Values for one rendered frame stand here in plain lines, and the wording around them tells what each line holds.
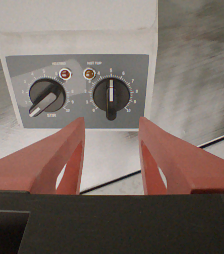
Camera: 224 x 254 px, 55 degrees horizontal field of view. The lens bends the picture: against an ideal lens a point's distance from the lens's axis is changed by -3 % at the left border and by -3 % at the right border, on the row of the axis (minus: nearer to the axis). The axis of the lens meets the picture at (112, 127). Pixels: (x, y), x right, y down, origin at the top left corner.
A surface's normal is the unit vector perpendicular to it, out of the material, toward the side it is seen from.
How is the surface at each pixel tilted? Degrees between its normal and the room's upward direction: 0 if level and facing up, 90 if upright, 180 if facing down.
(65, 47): 0
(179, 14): 0
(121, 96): 30
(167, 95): 0
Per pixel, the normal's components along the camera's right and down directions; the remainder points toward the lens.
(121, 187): 0.00, 0.09
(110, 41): 0.00, 0.58
